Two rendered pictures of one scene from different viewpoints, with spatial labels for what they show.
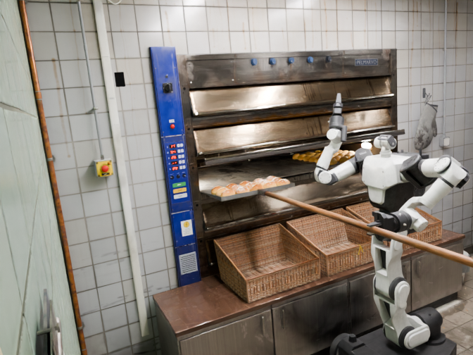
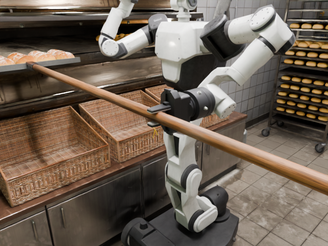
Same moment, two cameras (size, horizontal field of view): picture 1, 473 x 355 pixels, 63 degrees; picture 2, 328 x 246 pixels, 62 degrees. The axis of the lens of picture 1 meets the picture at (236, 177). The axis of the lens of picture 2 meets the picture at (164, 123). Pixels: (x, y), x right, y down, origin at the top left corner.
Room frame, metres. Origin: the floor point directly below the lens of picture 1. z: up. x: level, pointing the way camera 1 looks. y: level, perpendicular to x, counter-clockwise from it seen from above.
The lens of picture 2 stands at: (0.93, -0.38, 1.45)
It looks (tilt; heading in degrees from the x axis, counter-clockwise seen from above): 22 degrees down; 343
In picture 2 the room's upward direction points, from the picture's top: straight up
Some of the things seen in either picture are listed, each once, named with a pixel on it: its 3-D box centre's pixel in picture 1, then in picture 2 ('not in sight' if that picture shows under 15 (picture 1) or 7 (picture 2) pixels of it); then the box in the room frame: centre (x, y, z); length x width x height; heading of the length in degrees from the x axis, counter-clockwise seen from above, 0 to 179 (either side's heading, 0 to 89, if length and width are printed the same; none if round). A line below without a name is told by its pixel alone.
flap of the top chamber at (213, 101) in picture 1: (303, 93); not in sight; (2.97, -0.56, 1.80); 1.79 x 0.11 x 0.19; 115
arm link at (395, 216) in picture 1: (389, 224); (183, 108); (1.61, -0.65, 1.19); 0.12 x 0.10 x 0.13; 114
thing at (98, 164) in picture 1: (103, 167); not in sight; (2.30, 0.78, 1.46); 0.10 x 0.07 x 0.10; 115
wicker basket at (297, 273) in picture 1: (265, 258); (46, 147); (2.48, -0.15, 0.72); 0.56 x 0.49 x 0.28; 116
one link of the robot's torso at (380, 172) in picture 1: (395, 178); (193, 51); (2.16, -0.90, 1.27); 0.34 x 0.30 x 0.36; 18
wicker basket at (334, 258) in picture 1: (335, 238); (131, 121); (2.74, -0.69, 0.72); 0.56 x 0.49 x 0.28; 116
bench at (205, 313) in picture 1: (324, 297); (120, 180); (2.67, -0.58, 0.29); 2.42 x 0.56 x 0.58; 115
